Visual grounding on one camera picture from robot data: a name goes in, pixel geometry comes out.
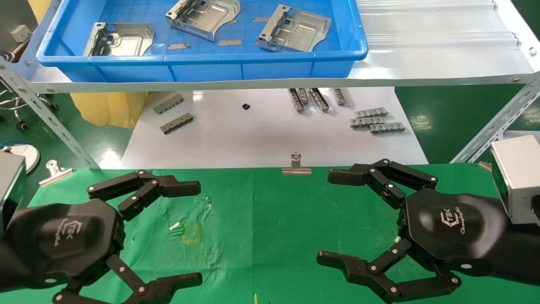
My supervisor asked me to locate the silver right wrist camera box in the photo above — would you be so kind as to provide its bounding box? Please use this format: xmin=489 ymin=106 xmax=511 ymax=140
xmin=490 ymin=135 xmax=540 ymax=225

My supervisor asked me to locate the blue plastic tray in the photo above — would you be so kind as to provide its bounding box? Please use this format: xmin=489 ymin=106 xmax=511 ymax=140
xmin=36 ymin=0 xmax=368 ymax=83

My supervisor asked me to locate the white ribbed panel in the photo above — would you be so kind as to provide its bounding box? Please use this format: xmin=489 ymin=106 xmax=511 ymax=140
xmin=356 ymin=0 xmax=524 ymax=51

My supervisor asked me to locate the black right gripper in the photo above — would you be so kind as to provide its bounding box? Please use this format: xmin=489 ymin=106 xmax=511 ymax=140
xmin=317 ymin=159 xmax=508 ymax=304

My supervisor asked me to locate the white round stand base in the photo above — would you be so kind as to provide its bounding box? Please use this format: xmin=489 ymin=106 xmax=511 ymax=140
xmin=0 ymin=144 xmax=41 ymax=174

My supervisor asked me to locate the chrome wheeled stool base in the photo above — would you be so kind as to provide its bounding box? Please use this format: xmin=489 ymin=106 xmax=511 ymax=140
xmin=0 ymin=78 xmax=59 ymax=130

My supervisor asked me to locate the small white wall box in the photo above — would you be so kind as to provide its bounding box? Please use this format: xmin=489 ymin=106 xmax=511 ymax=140
xmin=9 ymin=24 xmax=33 ymax=43

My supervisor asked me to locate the white floor sheet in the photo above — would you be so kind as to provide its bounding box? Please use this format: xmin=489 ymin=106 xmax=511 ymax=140
xmin=121 ymin=87 xmax=429 ymax=169

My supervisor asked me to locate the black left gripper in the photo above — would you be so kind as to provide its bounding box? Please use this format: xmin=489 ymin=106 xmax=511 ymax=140
xmin=8 ymin=170 xmax=203 ymax=304

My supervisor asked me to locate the grey metal shelf rack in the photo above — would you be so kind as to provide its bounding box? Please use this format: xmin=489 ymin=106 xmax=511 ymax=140
xmin=0 ymin=0 xmax=540 ymax=169

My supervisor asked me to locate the green table cloth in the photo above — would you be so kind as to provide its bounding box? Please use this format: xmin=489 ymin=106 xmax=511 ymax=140
xmin=0 ymin=164 xmax=540 ymax=304

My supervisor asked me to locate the grey sheet metal bracket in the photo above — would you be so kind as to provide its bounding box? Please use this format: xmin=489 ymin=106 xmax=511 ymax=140
xmin=82 ymin=22 xmax=155 ymax=57
xmin=258 ymin=5 xmax=332 ymax=53
xmin=165 ymin=0 xmax=241 ymax=42

